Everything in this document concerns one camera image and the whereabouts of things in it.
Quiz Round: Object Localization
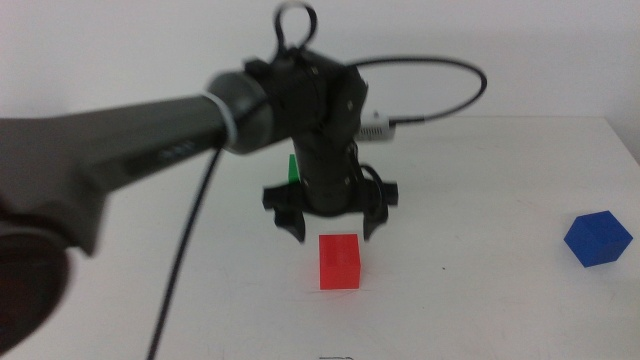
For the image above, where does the red cube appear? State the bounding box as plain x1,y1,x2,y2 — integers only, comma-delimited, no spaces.
318,232,363,292

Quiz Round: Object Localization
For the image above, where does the blue cube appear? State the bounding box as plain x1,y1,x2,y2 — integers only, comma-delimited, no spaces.
563,209,634,269

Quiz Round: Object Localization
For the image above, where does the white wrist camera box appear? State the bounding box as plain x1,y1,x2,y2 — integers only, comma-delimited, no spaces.
353,110,398,144

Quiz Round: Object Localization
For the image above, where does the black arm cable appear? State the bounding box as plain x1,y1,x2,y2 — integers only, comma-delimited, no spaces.
144,147,225,360

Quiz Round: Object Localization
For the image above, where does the black camera cable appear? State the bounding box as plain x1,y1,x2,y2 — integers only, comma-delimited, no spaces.
344,55,489,126

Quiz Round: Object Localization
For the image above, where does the black cable loop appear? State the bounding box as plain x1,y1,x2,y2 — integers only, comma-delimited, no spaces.
272,1,319,57

